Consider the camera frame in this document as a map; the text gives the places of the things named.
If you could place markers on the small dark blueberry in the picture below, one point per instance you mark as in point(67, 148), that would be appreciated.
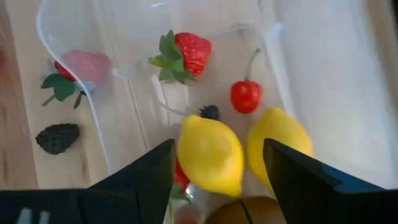
point(210, 112)

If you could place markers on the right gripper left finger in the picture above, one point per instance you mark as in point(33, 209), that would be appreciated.
point(133, 193)

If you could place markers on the dark blackberry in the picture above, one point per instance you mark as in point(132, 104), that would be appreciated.
point(57, 138)

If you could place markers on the yellow lemon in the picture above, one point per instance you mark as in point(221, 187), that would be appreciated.
point(280, 130)
point(211, 155)

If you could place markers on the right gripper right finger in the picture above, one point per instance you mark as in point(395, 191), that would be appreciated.
point(326, 196)

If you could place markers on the brown kiwi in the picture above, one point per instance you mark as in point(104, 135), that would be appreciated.
point(227, 214)

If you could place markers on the clear plastic tupperware container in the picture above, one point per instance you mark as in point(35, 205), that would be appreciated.
point(140, 102)

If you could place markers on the small red strawberry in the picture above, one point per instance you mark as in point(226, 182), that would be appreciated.
point(84, 67)

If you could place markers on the red cherry with stem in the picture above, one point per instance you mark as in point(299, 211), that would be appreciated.
point(245, 96)

